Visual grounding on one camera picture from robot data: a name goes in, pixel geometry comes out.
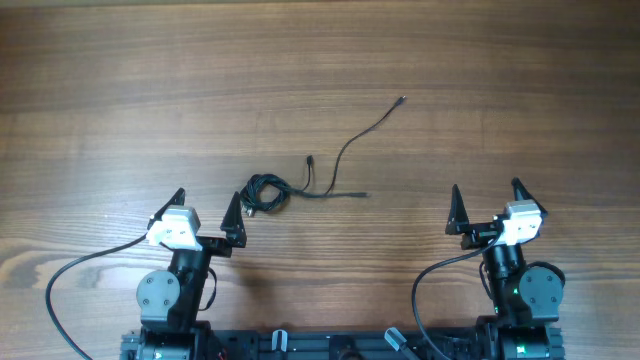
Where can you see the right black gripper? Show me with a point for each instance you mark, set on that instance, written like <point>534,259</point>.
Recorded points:
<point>483,234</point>

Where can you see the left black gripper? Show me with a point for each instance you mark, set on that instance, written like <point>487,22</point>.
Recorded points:
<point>220,247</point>

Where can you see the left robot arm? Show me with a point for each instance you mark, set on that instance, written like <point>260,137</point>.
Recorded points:
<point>170,299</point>

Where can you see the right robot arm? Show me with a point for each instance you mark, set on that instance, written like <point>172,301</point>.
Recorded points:
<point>526,296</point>

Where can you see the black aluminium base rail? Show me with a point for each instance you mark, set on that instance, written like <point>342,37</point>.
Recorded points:
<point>453,343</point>

